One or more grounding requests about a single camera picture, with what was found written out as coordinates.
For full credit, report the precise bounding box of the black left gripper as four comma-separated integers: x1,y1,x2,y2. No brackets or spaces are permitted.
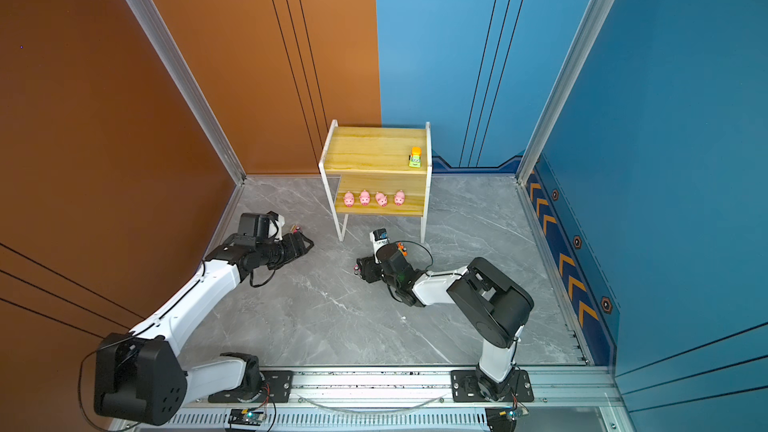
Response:
258,231,315,270

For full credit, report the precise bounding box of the pink toy pig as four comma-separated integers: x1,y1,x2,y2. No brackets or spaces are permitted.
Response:
394,190,406,206
359,190,371,206
375,192,388,207
343,192,355,207

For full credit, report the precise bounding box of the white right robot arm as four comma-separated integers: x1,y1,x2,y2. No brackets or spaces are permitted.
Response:
355,243,535,401

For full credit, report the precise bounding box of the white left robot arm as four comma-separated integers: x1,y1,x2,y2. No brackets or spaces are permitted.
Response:
90,211,314,429

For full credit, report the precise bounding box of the wooden two-tier shelf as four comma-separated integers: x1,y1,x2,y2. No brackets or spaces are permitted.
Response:
318,120,433,243

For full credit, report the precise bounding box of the left controller board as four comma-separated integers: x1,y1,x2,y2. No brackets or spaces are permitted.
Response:
226,408,271,431

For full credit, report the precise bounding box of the controller board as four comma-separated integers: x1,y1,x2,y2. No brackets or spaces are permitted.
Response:
226,408,271,431
485,408,528,432

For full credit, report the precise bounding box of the right controller board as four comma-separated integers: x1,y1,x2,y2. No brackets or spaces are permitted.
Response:
485,408,528,432

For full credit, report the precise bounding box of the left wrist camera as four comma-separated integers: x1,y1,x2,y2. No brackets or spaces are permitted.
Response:
267,211,285,241

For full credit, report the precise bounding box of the aluminium mounting rail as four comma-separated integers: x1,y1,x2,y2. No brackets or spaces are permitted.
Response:
159,365,634,431

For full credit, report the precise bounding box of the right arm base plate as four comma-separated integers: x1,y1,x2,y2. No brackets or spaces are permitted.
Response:
450,368,535,403

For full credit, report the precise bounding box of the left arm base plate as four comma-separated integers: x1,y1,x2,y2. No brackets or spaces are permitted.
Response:
207,370,294,404

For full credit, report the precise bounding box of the left aluminium corner post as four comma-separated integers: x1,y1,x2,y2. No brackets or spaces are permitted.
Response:
125,0,247,186

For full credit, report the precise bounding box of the aluminium corner post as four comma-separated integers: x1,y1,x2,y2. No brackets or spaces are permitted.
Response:
516,0,615,186
125,0,247,186

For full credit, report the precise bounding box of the right aluminium corner post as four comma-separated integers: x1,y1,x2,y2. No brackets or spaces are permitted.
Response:
516,0,615,186

